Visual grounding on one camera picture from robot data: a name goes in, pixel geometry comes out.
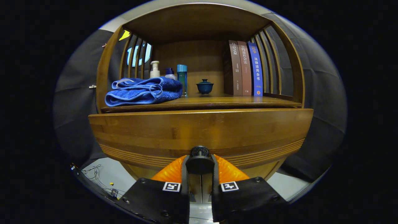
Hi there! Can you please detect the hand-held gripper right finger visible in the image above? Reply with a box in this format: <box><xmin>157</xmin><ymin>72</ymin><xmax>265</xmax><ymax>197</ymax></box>
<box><xmin>211</xmin><ymin>154</ymin><xmax>288</xmax><ymax>223</ymax></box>

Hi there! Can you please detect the blue folded towel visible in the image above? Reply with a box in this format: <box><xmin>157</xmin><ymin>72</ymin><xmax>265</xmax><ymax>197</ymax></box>
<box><xmin>105</xmin><ymin>77</ymin><xmax>183</xmax><ymax>107</ymax></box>

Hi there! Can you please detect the thin grey cable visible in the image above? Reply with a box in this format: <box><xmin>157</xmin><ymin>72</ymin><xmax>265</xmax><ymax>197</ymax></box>
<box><xmin>82</xmin><ymin>164</ymin><xmax>125</xmax><ymax>195</ymax></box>

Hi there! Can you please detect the wooden countertop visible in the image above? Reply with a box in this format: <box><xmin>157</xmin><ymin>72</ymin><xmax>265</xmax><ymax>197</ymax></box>
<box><xmin>100</xmin><ymin>93</ymin><xmax>303</xmax><ymax>113</ymax></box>

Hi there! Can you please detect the wooden drawer with black knob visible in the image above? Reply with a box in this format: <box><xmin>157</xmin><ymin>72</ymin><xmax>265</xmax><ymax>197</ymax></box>
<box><xmin>88</xmin><ymin>108</ymin><xmax>314</xmax><ymax>181</ymax></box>

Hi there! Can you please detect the clear blue bottle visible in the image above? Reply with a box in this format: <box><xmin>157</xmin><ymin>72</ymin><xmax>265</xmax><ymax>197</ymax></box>
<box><xmin>177</xmin><ymin>64</ymin><xmax>188</xmax><ymax>96</ymax></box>

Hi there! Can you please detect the reddish brown book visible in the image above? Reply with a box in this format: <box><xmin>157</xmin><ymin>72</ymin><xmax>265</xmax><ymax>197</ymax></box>
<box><xmin>237</xmin><ymin>41</ymin><xmax>252</xmax><ymax>96</ymax></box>

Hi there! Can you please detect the dark brown book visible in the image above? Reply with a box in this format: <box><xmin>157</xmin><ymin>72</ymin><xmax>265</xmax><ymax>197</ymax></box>
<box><xmin>223</xmin><ymin>40</ymin><xmax>243</xmax><ymax>96</ymax></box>

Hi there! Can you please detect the white pump bottle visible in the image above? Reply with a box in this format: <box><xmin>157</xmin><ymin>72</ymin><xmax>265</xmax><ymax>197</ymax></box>
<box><xmin>150</xmin><ymin>61</ymin><xmax>161</xmax><ymax>78</ymax></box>

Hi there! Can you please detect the dark blue lidded teacup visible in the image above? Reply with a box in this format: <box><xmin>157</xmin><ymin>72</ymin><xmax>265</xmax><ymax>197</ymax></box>
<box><xmin>196</xmin><ymin>79</ymin><xmax>214</xmax><ymax>95</ymax></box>

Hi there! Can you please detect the wooden cabinet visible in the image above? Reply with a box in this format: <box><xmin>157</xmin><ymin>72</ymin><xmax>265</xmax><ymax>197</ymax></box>
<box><xmin>95</xmin><ymin>2</ymin><xmax>307</xmax><ymax>203</ymax></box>

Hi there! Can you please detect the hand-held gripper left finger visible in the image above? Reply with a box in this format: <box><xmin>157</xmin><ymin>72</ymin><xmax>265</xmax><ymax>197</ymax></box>
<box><xmin>117</xmin><ymin>155</ymin><xmax>191</xmax><ymax>224</ymax></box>

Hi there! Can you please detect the blue book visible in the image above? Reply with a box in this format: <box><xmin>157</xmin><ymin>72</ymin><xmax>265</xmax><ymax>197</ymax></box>
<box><xmin>248</xmin><ymin>42</ymin><xmax>263</xmax><ymax>96</ymax></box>

